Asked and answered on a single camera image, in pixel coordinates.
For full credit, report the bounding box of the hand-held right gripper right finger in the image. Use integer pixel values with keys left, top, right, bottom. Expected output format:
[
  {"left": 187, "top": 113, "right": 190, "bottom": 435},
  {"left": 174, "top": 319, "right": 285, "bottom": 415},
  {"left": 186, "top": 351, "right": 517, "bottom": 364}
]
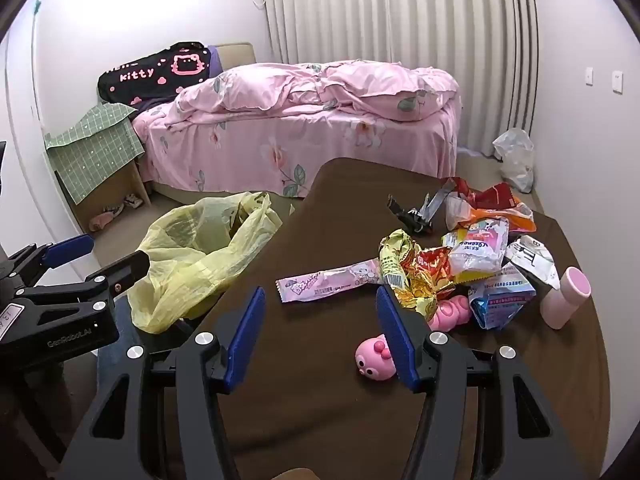
[{"left": 376, "top": 284, "right": 586, "bottom": 480}]

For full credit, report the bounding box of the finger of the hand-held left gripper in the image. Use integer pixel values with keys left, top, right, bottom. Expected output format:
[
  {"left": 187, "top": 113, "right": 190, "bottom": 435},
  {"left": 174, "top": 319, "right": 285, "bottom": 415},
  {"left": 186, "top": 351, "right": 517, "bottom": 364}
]
[
  {"left": 12, "top": 249, "right": 151, "bottom": 313},
  {"left": 0, "top": 234, "right": 96, "bottom": 286}
]

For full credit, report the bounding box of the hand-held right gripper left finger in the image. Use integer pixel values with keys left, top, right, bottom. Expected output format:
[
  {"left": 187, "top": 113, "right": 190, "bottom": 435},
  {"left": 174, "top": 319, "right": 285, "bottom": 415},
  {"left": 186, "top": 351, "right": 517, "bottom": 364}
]
[{"left": 60, "top": 286, "right": 267, "bottom": 480}]

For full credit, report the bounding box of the yellow plastic bag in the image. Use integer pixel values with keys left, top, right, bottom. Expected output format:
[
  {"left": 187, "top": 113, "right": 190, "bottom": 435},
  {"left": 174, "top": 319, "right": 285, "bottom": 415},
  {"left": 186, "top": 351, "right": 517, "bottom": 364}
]
[{"left": 127, "top": 191, "right": 283, "bottom": 335}]

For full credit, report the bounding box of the yellow snack wrapper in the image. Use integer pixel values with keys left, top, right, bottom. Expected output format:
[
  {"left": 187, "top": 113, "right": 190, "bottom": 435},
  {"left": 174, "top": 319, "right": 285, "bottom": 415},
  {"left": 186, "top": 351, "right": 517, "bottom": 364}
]
[{"left": 378, "top": 228, "right": 418, "bottom": 288}]

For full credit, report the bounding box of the blue white packet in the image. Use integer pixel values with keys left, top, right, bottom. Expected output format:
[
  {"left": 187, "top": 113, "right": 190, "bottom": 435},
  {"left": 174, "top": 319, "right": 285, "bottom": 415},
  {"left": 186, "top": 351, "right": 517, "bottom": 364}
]
[{"left": 469, "top": 264, "right": 537, "bottom": 331}]

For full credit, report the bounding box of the white cartoon snack packet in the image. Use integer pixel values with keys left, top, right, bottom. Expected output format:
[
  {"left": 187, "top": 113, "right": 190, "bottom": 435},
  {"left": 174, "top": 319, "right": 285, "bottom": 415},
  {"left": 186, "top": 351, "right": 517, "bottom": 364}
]
[{"left": 442, "top": 215, "right": 510, "bottom": 283}]

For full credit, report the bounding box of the black snack wrapper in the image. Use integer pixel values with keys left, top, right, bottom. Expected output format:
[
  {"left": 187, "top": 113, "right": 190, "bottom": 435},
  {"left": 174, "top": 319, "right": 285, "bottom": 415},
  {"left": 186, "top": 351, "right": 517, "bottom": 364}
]
[{"left": 387, "top": 178, "right": 458, "bottom": 237}]

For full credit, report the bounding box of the red snack packet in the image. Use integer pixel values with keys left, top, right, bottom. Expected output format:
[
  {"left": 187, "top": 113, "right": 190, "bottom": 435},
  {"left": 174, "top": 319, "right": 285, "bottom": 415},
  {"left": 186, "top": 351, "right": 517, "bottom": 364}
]
[{"left": 452, "top": 177, "right": 516, "bottom": 211}]

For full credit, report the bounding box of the pink caterpillar toy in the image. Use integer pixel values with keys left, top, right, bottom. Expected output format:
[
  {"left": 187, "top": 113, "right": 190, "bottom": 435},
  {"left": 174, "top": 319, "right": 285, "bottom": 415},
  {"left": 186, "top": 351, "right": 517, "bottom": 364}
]
[{"left": 355, "top": 295, "right": 472, "bottom": 377}]

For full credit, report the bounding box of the pink slipper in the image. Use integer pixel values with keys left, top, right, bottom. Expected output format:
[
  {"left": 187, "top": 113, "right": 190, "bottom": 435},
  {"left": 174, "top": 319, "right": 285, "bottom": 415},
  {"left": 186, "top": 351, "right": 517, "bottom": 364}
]
[{"left": 89, "top": 210, "right": 117, "bottom": 232}]

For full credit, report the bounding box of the red gold foil wrapper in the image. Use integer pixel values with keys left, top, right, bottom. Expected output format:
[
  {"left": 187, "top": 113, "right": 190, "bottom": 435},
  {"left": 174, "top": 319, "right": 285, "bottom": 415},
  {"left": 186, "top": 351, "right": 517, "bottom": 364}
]
[{"left": 400, "top": 247, "right": 457, "bottom": 322}]

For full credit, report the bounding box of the long pink snack wrapper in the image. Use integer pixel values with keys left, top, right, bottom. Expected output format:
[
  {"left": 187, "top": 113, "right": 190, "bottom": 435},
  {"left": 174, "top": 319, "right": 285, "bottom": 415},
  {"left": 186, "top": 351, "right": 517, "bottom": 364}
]
[{"left": 275, "top": 259, "right": 383, "bottom": 304}]

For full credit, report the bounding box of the green checked cloth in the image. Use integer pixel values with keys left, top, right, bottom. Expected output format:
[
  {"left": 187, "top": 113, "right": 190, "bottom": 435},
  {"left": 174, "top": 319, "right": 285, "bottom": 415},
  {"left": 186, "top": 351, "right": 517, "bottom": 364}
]
[{"left": 44, "top": 102, "right": 146, "bottom": 206}]

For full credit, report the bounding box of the grey white printed wrapper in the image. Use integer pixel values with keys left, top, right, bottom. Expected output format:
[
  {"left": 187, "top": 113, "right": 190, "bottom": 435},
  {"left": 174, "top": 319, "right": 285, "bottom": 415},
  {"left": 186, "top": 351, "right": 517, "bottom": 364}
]
[{"left": 505, "top": 235, "right": 561, "bottom": 291}]

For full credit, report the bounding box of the bed with pink floral sheet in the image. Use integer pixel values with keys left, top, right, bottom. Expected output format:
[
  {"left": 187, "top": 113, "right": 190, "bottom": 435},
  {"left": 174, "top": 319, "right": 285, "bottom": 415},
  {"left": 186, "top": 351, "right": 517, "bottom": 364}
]
[{"left": 131, "top": 60, "right": 463, "bottom": 198}]

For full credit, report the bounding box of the pink cup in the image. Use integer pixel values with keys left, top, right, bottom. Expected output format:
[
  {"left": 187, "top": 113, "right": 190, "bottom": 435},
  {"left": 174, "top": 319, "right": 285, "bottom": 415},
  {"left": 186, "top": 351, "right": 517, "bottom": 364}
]
[{"left": 540, "top": 266, "right": 592, "bottom": 331}]

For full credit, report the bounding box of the orange white snack packet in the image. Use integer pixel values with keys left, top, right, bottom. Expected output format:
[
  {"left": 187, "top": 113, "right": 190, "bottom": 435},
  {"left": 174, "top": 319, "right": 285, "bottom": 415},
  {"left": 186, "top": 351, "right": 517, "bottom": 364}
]
[{"left": 445, "top": 195, "right": 537, "bottom": 235}]

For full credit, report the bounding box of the black pink printed pillow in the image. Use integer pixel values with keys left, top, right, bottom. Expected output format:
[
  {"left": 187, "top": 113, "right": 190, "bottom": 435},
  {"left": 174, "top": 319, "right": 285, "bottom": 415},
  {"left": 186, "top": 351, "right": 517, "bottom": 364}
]
[{"left": 97, "top": 41, "right": 213, "bottom": 106}]

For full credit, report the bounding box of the white plastic bag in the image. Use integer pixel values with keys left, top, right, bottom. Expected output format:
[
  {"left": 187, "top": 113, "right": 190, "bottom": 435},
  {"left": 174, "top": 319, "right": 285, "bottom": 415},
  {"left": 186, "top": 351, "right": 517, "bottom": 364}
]
[{"left": 492, "top": 127, "right": 536, "bottom": 194}]

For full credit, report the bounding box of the beige headboard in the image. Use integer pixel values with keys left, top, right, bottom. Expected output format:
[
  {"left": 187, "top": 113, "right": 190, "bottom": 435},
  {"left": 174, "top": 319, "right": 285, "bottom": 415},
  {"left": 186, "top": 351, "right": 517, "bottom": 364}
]
[{"left": 217, "top": 42, "right": 257, "bottom": 72}]

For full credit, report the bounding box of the pink floral duvet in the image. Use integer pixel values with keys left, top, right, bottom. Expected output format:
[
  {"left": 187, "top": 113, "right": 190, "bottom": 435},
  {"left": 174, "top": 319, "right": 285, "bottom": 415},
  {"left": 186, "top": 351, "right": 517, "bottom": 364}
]
[{"left": 175, "top": 60, "right": 460, "bottom": 122}]

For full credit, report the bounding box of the white pleated curtain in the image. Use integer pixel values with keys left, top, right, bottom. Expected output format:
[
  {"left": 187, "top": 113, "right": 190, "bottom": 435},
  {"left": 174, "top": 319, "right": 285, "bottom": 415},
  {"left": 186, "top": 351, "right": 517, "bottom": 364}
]
[{"left": 260, "top": 0, "right": 540, "bottom": 156}]

